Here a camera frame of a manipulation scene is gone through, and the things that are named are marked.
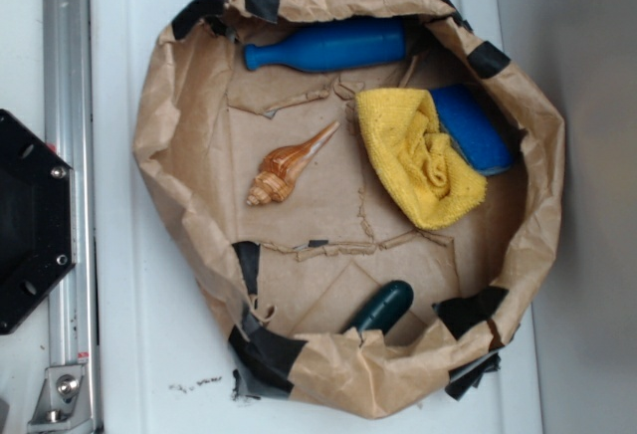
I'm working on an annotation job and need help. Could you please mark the dark green plastic pickle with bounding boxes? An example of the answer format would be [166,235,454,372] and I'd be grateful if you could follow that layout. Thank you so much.
[342,280,414,334]

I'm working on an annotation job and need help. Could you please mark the crumpled brown paper bag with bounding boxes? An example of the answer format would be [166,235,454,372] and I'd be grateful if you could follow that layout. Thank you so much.
[133,0,565,419]

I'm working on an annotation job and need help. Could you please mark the orange spiral seashell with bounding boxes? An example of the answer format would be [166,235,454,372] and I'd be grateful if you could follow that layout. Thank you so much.
[246,120,340,206]

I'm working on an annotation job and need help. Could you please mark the yellow microfiber cloth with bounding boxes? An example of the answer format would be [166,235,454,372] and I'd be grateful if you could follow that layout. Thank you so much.
[355,88,488,230]

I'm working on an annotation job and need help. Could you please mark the blue plastic bottle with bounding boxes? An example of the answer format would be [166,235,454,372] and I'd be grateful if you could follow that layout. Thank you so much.
[244,18,407,73]

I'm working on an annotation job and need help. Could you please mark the blue sponge block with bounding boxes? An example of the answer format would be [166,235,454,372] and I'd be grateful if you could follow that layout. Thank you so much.
[430,85,514,176]

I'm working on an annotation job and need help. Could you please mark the aluminium extrusion rail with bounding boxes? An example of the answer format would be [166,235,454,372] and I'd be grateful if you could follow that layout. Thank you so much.
[43,0,104,433]

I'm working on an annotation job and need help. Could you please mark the black hexagonal base plate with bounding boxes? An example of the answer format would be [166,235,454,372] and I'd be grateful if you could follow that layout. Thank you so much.
[1,109,75,335]

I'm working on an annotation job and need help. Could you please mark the metal corner bracket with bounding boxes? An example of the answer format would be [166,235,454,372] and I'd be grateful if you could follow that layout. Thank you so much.
[27,364,91,433]

